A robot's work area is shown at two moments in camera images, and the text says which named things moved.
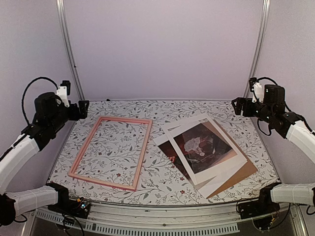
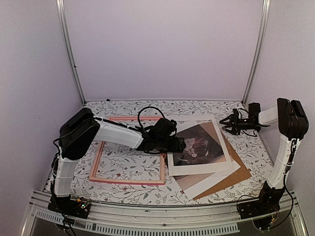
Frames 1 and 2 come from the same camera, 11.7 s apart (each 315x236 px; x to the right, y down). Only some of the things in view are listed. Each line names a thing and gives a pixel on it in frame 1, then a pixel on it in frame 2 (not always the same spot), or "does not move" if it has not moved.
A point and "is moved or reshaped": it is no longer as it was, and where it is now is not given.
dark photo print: [199, 145] → [193, 186]
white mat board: [207, 181] is moved or reshaped
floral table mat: [110, 156] does not move
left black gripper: [83, 110] → [179, 145]
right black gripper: [240, 101] → [233, 119]
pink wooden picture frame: [83, 148] is moved or reshaped
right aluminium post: [259, 44] does not move
